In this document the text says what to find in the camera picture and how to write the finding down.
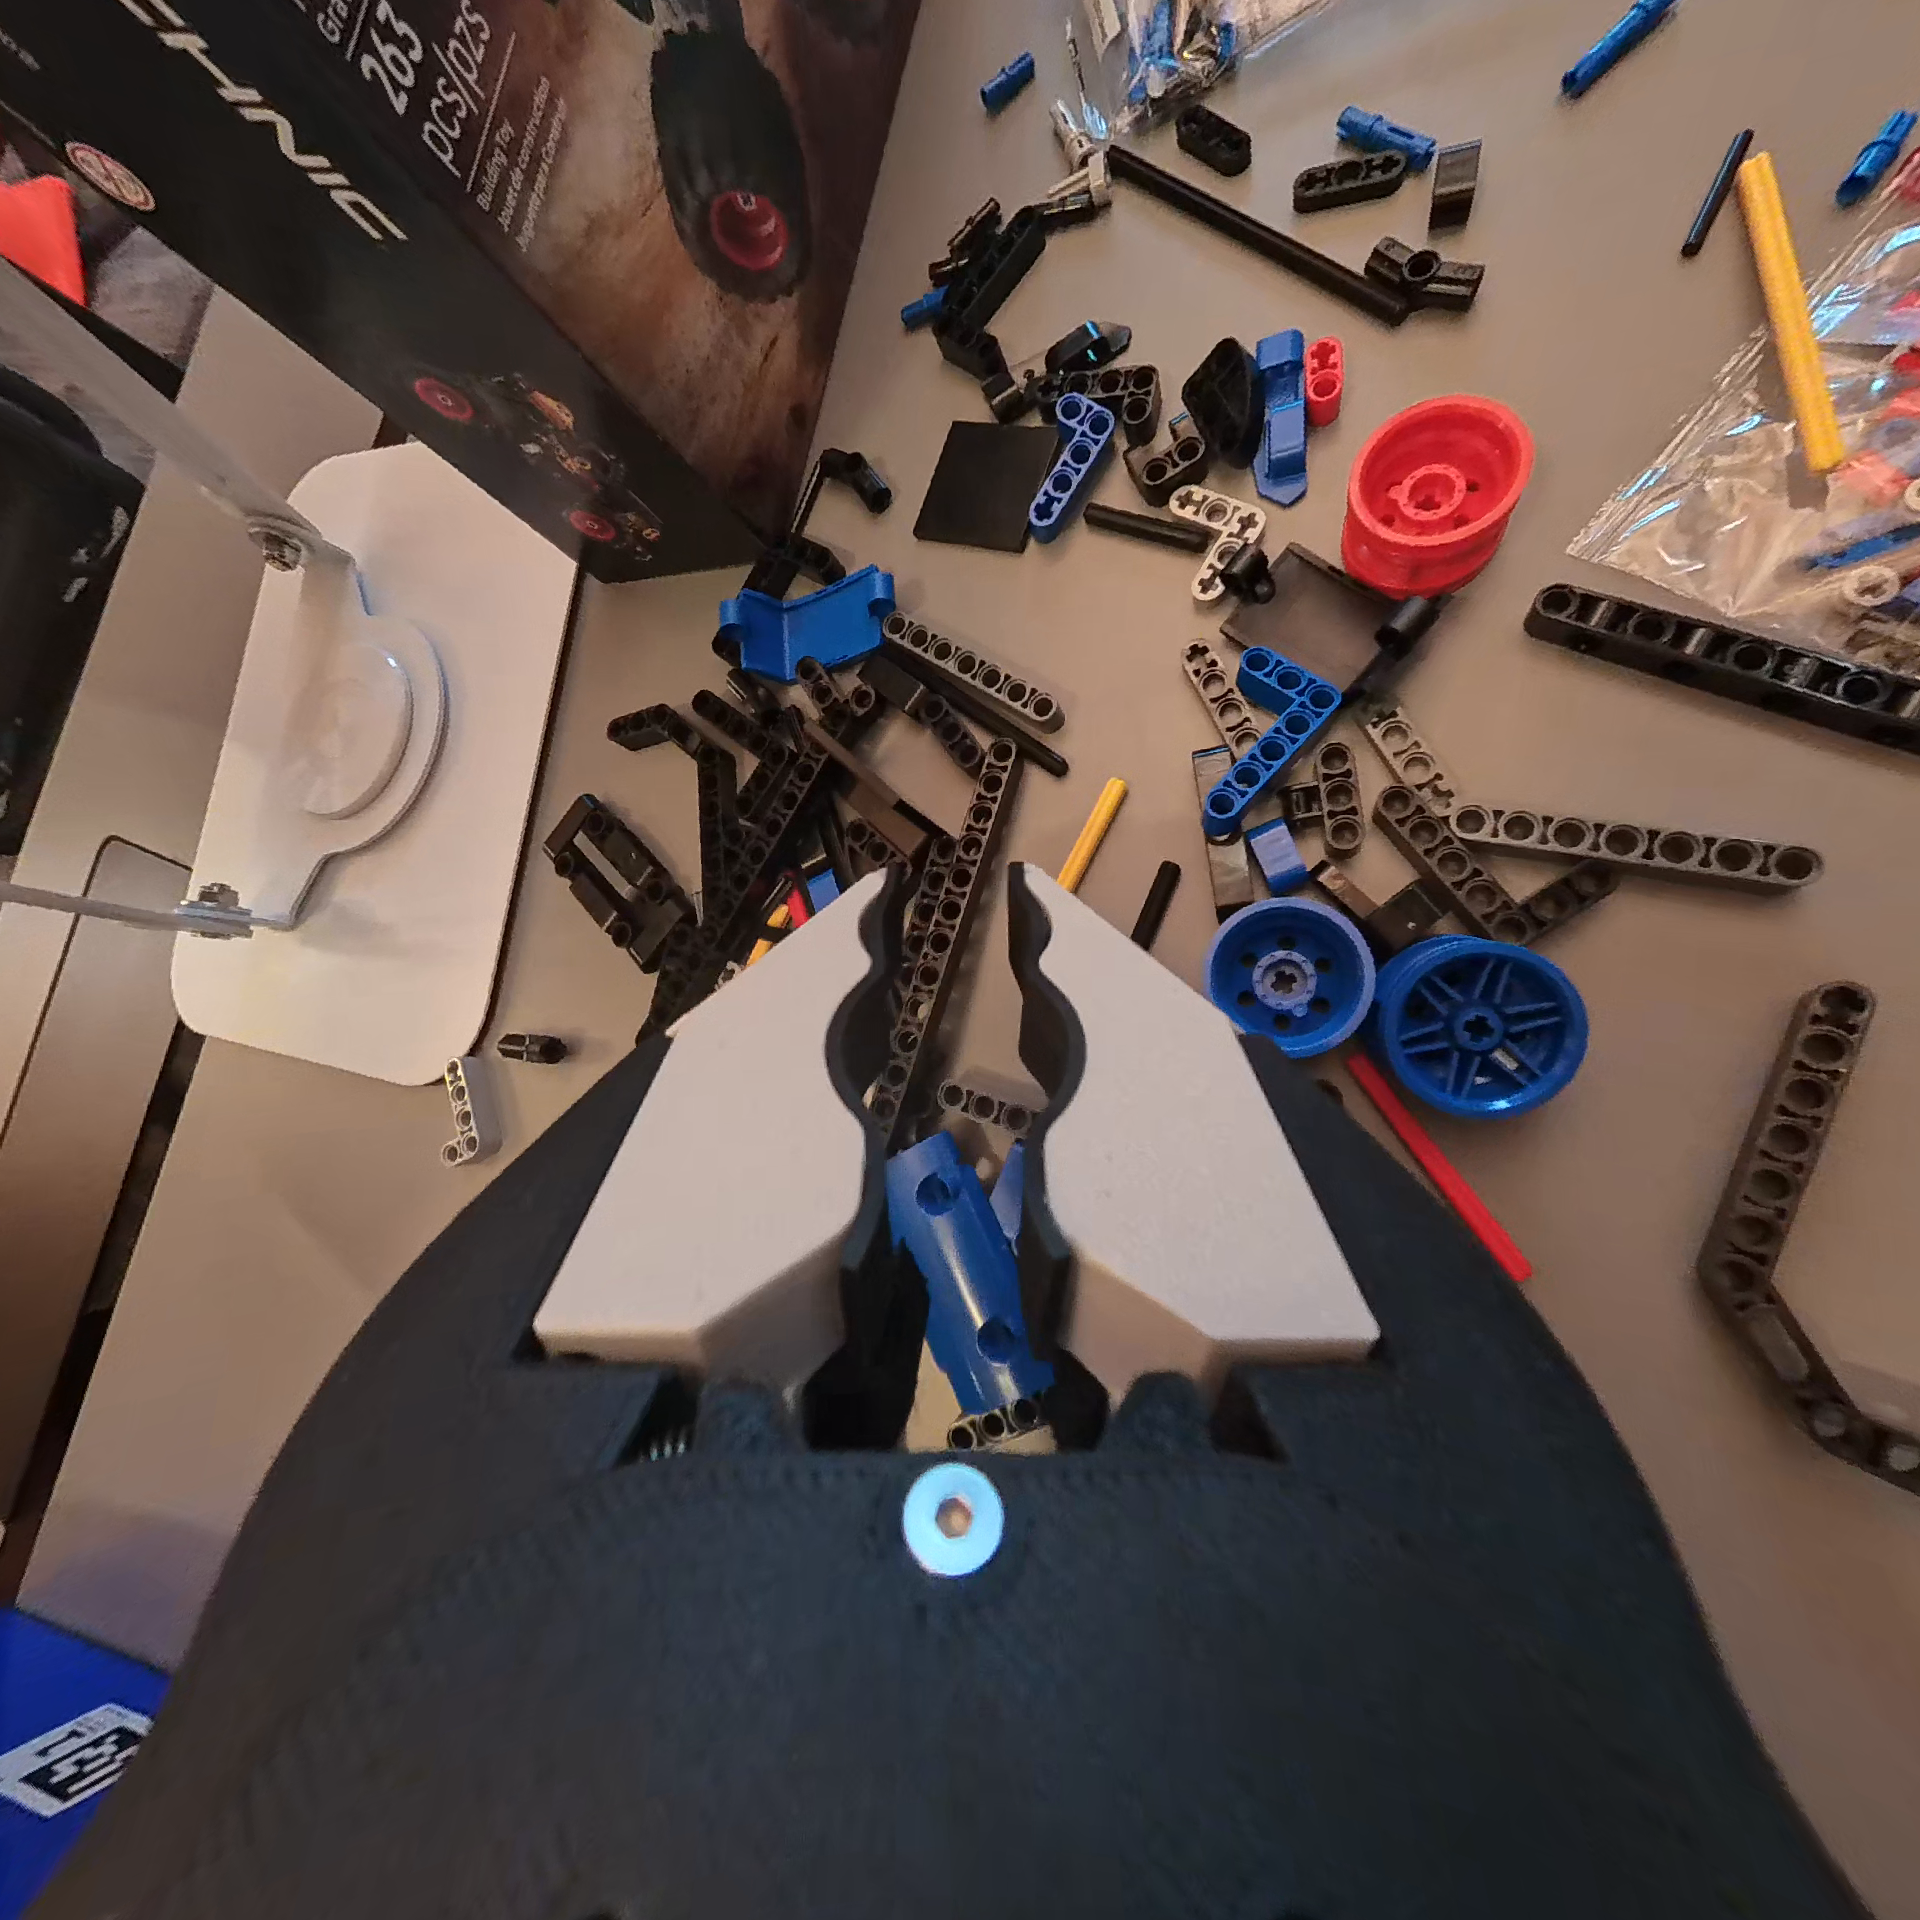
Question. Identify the black angled connector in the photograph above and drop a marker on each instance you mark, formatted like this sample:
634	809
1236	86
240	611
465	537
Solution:
1425	271

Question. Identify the orange red cloth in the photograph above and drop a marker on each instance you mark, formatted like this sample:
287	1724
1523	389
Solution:
36	241

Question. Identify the short black three-hole beam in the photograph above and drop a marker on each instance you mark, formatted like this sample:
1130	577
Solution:
1322	194

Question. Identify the small red connector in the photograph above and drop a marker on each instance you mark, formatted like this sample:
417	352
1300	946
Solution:
1325	410

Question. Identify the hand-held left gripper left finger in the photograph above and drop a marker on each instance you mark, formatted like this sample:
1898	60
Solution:
706	1187

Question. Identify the black curved slope piece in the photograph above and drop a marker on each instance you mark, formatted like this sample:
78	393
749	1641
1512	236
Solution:
1224	406

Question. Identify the small black curved piece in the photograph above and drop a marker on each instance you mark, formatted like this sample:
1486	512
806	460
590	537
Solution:
1455	180

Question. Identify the red axle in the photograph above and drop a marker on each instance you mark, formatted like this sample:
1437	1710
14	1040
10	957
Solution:
1441	1171

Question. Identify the white booklet stand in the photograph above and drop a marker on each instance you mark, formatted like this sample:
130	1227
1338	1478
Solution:
496	675

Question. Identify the grey connector pin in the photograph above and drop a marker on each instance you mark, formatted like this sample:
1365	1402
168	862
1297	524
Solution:
1079	132
1089	180

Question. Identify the long black axle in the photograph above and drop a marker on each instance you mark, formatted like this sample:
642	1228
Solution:
1263	226

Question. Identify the black hinged panel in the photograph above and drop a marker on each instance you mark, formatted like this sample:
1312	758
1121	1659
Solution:
1306	616

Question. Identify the black wedge connector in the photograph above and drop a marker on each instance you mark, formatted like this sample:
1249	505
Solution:
1079	353

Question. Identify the light grey small L-beam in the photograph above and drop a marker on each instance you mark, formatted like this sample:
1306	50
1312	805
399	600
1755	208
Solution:
484	1096

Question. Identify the black toy set box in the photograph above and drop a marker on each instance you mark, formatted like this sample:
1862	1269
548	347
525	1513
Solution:
598	303

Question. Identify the short yellow axle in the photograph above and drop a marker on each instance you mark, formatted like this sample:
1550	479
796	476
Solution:
1092	835

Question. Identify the dark grey L-beam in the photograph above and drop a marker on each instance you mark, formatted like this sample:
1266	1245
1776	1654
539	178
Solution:
1143	485
1149	418

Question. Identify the black connector pin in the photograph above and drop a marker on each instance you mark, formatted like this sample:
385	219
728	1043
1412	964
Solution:
533	1048

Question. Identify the black bent crank piece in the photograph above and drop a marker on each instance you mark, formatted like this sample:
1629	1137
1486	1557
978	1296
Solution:
865	482

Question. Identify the black rectangular frame piece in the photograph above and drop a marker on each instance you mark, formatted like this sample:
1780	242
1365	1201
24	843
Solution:
578	841

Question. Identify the small blue L-beam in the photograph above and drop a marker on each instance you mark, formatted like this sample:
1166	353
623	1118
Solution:
1103	413

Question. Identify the black flat square tile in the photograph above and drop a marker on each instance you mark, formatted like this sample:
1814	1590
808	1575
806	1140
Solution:
976	488

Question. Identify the blue curved panel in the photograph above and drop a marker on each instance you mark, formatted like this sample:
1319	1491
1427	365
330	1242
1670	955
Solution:
944	1245
1015	1201

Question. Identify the thin short black axle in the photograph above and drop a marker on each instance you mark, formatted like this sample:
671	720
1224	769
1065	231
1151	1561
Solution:
1719	194

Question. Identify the clear bag of mixed parts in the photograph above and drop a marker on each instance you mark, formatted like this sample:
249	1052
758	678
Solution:
1727	512

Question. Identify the light grey cross-hole L-beam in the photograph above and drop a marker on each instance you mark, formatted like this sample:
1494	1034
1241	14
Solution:
1199	505

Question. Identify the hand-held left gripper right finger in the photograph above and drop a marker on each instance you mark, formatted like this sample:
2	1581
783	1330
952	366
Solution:
1199	1201

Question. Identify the blue spoked toy wheel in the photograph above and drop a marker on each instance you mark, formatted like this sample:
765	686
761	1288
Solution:
1546	1078

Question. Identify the blue angled beam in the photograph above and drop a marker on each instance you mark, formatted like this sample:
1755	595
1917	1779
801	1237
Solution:
1322	697

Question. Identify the pile of black toy beams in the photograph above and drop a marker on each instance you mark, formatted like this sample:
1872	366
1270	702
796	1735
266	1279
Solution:
749	783

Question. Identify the black office chair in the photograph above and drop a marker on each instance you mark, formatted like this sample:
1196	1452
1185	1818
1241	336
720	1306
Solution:
60	600

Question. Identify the blue plastic bin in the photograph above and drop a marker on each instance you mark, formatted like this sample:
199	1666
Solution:
60	1679

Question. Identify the black beam with blue pin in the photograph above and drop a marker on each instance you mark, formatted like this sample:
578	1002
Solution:
998	278

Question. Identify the long yellow axle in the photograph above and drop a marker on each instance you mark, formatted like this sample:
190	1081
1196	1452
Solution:
1793	315

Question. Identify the blue fender bracket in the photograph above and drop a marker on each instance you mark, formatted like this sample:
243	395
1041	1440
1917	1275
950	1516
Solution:
806	630

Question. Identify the blue curved slope piece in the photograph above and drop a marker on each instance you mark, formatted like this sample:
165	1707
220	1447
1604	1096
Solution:
1284	437

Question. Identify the blue toy wheel hub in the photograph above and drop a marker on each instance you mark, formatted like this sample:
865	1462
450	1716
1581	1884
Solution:
1247	1020

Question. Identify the red toy wheel hub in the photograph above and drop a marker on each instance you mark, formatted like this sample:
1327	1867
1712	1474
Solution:
1378	524

